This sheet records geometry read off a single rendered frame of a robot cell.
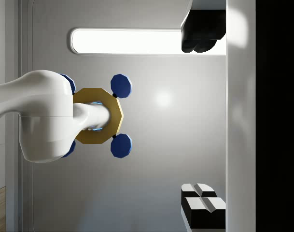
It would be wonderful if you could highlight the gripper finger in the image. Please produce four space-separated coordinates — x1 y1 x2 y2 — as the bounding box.
181 183 226 232
180 0 226 54

